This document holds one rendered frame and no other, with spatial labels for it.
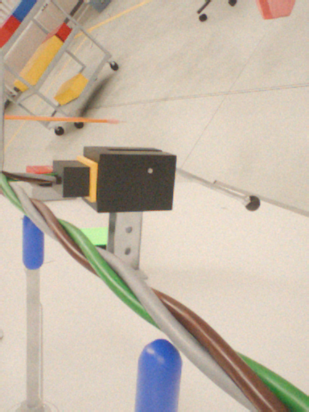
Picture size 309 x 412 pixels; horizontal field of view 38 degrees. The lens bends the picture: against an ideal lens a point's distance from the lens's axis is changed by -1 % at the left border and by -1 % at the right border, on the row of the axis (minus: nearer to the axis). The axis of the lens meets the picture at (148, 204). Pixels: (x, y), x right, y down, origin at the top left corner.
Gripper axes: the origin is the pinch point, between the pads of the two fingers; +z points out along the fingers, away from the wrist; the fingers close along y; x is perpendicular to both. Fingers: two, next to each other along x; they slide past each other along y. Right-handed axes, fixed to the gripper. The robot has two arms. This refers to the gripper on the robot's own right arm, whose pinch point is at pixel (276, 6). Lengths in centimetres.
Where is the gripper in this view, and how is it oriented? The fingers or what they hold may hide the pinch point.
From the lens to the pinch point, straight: 38.1
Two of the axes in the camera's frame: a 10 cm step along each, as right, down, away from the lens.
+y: 3.8, 2.4, -8.9
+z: 0.9, 9.5, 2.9
